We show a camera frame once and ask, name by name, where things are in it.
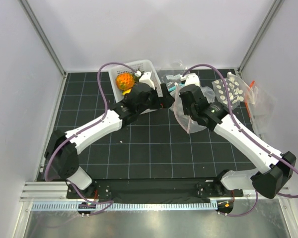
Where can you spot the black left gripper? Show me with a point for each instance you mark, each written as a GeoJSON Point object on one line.
{"type": "Point", "coordinates": [164, 102]}

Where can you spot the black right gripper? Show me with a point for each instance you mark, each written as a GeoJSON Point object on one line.
{"type": "Point", "coordinates": [185, 108]}

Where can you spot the pink-zipper clear zip bag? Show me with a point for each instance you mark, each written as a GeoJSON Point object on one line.
{"type": "Point", "coordinates": [185, 121]}

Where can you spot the white perforated plastic basket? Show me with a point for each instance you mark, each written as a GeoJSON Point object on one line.
{"type": "Point", "coordinates": [121, 107]}

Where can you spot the orange toy pineapple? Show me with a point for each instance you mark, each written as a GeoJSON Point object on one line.
{"type": "Point", "coordinates": [126, 80]}

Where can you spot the yellow toy banana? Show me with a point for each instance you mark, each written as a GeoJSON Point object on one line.
{"type": "Point", "coordinates": [126, 92]}

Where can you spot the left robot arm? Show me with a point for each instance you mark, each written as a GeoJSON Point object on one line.
{"type": "Point", "coordinates": [64, 147]}

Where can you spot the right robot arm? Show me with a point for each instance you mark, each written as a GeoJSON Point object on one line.
{"type": "Point", "coordinates": [271, 172]}

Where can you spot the blue-zipper clear zip bag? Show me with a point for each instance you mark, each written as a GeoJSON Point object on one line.
{"type": "Point", "coordinates": [171, 77]}

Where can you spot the white-dotted clear zip bag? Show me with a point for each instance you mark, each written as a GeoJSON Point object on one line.
{"type": "Point", "coordinates": [238, 91]}

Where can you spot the orange-zipper clear zip bag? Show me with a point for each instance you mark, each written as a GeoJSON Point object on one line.
{"type": "Point", "coordinates": [261, 111]}

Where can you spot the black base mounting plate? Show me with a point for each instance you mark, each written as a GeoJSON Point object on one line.
{"type": "Point", "coordinates": [159, 191]}

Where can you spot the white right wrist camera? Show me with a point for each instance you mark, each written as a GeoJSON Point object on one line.
{"type": "Point", "coordinates": [190, 79]}

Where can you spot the slotted cable duct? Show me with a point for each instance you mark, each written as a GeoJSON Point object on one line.
{"type": "Point", "coordinates": [84, 206]}

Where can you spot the aluminium frame rail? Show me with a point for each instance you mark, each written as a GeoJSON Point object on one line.
{"type": "Point", "coordinates": [44, 191]}

